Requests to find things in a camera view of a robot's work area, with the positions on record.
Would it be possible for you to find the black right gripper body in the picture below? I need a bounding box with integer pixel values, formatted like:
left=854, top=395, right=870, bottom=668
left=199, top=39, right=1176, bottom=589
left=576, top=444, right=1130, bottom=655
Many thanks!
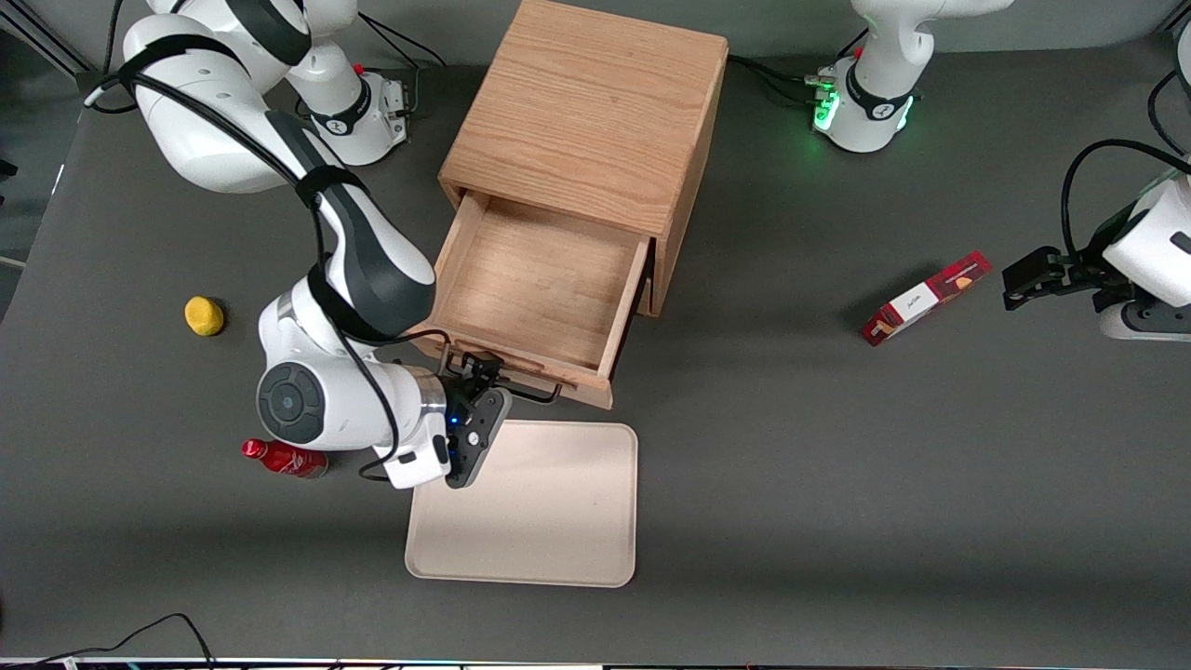
left=435, top=368, right=481, bottom=466

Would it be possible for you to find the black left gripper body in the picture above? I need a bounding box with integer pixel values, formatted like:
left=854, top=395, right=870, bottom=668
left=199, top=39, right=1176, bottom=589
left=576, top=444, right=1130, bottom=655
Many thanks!
left=1059, top=209, right=1145, bottom=301

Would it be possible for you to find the black wire drawer handle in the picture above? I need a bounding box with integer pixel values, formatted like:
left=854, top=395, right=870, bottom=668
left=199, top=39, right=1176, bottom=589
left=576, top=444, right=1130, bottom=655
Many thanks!
left=445, top=346, right=565, bottom=407

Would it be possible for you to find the wooden drawer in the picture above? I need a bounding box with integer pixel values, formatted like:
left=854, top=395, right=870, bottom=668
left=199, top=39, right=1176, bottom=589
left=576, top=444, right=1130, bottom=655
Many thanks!
left=409, top=186, right=657, bottom=411

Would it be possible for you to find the wooden drawer cabinet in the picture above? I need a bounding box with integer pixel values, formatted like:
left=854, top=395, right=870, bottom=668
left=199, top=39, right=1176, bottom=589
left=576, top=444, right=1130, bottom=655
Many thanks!
left=437, top=0, right=730, bottom=318

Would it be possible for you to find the red tartan shortbread box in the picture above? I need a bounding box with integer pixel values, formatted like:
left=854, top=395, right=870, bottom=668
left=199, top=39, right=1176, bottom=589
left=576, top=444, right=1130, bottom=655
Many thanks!
left=861, top=250, right=993, bottom=348

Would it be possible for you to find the beige plastic tray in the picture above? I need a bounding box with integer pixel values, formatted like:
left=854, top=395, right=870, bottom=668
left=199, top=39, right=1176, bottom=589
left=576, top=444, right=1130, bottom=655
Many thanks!
left=405, top=421, right=640, bottom=589

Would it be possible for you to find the red drink bottle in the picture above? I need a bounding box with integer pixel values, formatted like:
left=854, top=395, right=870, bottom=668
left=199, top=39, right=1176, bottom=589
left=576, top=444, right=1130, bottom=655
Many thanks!
left=242, top=438, right=328, bottom=480

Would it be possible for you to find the yellow lemon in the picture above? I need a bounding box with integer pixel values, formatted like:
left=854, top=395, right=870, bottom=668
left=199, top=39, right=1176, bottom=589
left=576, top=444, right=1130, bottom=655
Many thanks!
left=184, top=296, right=225, bottom=337

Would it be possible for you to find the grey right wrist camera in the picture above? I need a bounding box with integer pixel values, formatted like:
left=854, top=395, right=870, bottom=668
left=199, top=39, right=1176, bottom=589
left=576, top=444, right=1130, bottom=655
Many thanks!
left=445, top=388, right=514, bottom=490

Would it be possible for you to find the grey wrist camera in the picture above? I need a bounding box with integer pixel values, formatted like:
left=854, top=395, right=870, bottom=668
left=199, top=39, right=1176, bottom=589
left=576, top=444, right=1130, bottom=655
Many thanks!
left=1100, top=298, right=1191, bottom=342
left=445, top=388, right=514, bottom=490

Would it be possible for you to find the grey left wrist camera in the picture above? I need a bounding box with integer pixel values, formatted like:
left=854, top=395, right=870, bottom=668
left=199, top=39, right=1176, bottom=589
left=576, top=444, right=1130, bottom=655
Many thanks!
left=1100, top=298, right=1191, bottom=342

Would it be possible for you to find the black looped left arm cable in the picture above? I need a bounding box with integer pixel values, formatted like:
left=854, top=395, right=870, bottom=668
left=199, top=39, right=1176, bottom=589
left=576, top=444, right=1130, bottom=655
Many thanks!
left=1060, top=139, right=1191, bottom=267

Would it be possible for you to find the black curved cable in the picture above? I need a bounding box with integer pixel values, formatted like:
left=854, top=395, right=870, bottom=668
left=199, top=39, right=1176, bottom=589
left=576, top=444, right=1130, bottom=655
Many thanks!
left=1147, top=69, right=1191, bottom=157

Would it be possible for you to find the black left base cable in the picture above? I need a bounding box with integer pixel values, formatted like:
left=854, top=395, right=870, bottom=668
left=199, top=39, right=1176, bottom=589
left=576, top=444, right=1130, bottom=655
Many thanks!
left=727, top=53, right=840, bottom=109

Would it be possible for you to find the black base cable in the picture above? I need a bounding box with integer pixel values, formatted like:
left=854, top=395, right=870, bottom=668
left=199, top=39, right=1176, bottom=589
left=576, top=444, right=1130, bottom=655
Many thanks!
left=357, top=11, right=449, bottom=72
left=727, top=53, right=840, bottom=109

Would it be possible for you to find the black right base cable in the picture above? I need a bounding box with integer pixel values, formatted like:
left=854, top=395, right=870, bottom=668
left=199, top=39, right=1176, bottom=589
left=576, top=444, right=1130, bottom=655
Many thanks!
left=357, top=11, right=449, bottom=72

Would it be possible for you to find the black cable along right arm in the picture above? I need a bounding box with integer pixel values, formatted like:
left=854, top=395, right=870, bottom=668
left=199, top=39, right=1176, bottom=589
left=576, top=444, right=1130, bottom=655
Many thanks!
left=84, top=33, right=453, bottom=485

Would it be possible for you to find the black cable at table edge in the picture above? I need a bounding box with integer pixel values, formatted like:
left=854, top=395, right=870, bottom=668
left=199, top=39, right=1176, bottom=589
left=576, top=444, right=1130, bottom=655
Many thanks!
left=35, top=612, right=221, bottom=670

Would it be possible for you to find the grey aluminium frame bar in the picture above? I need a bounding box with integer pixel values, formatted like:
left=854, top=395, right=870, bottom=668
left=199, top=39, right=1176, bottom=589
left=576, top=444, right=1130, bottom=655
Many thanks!
left=0, top=0, right=96, bottom=77

